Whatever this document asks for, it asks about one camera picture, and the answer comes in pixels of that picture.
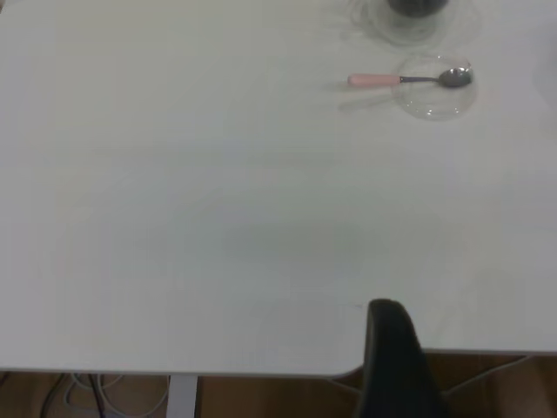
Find pink handled metal spoon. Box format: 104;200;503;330
346;66;474;89

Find glass cup with coffee beans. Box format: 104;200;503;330
347;0;480;48

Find grey table leg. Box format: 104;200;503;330
166;374;200;418

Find black floor cable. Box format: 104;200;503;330
88;374;104;418

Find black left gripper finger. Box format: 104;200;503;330
356;299;452;418

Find white cable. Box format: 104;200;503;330
64;373;171;417

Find clear glass lid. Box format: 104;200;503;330
396;54;478;121

